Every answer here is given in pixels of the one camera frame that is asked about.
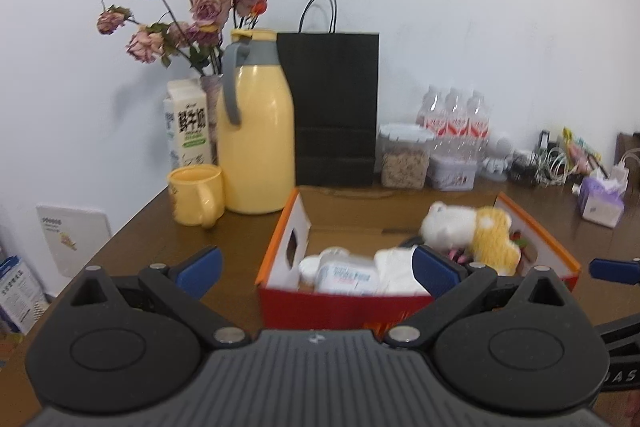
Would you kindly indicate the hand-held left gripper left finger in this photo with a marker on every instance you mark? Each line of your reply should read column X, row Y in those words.
column 202, row 268

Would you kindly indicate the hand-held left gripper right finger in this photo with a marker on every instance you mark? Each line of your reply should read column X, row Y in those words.
column 434, row 270

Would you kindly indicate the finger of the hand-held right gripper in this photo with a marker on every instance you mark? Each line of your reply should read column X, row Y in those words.
column 612, row 271

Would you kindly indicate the grey white packet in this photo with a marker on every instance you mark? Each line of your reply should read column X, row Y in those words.
column 397, row 272

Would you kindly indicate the white and yellow plush toy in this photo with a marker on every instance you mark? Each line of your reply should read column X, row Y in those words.
column 470, row 227

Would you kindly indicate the white wet wipes container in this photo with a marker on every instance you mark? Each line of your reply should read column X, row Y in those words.
column 347, row 276

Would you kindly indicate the red cardboard box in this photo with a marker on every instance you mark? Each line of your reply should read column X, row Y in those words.
column 320, row 307

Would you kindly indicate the purple tissue pack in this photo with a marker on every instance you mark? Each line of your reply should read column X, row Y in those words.
column 600, row 202

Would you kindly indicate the yellow mug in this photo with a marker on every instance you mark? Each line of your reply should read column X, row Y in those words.
column 192, row 194

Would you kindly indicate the white charger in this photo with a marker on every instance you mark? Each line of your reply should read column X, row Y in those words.
column 620, row 172

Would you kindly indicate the lavender tin box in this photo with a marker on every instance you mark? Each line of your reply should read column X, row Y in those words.
column 452, row 172

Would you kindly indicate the clear food container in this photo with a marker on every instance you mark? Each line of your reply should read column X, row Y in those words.
column 404, row 157

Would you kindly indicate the brown wooden board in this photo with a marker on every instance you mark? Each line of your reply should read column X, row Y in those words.
column 631, row 152

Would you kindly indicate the colourful snack packet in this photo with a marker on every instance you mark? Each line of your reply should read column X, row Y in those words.
column 580, row 152

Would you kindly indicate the white robot toy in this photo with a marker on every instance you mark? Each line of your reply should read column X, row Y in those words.
column 498, row 154

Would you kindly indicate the white board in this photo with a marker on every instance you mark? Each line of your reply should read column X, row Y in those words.
column 72, row 239

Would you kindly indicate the white milk carton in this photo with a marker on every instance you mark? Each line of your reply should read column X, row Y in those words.
column 187, row 127

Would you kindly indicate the yellow thermos jug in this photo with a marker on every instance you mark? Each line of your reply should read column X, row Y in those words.
column 257, row 137

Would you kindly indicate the clear water bottle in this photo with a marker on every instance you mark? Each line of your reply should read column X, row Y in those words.
column 478, row 117
column 456, row 114
column 434, row 112

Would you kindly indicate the flower vase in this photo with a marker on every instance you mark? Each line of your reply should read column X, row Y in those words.
column 212, row 107

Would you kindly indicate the blue printed box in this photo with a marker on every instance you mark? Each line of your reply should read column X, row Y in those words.
column 20, row 294

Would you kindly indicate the black paper bag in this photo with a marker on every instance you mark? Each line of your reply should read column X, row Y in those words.
column 335, row 107

